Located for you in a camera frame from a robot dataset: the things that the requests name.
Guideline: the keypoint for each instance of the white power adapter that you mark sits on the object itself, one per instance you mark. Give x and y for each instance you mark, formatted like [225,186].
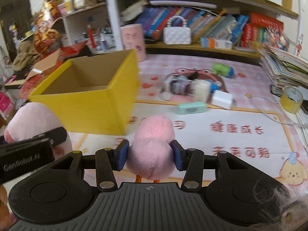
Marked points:
[222,99]

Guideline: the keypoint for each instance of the yellow tape roll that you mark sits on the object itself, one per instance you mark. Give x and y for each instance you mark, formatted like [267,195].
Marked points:
[291,99]

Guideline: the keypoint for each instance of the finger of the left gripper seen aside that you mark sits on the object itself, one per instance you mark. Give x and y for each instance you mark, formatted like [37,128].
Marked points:
[56,136]

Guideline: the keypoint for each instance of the pink round plush toy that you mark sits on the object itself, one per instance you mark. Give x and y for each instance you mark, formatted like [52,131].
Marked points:
[151,156]

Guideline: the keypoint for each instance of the yellow cardboard box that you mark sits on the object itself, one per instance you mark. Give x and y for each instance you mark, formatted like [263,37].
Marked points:
[93,95]

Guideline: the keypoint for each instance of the pink cartoon desk mat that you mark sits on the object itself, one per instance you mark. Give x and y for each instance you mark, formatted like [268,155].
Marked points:
[255,128]

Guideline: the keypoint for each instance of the purple toy camera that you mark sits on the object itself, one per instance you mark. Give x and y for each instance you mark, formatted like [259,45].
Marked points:
[175,85]

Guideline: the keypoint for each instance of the green alien toy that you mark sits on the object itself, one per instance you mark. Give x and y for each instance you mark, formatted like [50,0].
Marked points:
[223,70]

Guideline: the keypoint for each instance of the stack of magazines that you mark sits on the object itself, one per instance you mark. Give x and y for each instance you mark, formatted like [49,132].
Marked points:
[283,68]

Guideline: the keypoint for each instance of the pink pig plush toy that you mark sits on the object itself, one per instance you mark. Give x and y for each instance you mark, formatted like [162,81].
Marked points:
[33,119]

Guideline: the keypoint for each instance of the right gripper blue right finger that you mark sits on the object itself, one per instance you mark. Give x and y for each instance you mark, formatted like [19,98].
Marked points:
[179,155]

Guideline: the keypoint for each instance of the red gold foil decoration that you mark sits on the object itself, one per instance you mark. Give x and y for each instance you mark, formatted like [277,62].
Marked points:
[45,35]

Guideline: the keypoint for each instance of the blue plastic packet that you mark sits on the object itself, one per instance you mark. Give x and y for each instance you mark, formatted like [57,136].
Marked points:
[213,87]

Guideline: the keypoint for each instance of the orange white medicine box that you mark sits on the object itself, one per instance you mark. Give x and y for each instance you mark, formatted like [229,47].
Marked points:
[213,43]

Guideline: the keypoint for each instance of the white eraser block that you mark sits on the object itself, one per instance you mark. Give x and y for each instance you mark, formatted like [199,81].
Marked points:
[201,90]

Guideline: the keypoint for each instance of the wooden bookshelf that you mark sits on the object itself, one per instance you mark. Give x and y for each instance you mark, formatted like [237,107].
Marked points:
[243,22]

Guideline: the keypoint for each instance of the olive green cloth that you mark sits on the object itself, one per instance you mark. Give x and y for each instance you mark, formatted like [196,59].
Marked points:
[26,55]

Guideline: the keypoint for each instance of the mint green small box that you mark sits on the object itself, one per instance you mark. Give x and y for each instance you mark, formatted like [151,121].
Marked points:
[191,108]

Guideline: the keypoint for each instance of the pink cylindrical container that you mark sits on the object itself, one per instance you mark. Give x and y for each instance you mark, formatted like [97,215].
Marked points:
[133,38]

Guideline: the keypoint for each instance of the white quilted pearl handbag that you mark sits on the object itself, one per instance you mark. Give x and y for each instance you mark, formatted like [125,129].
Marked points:
[177,35]

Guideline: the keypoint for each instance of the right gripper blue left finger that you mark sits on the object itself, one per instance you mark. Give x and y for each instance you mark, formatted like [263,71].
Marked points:
[120,155]

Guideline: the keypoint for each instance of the brown cardboard sheet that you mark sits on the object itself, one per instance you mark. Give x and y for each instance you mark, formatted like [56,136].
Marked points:
[45,64]

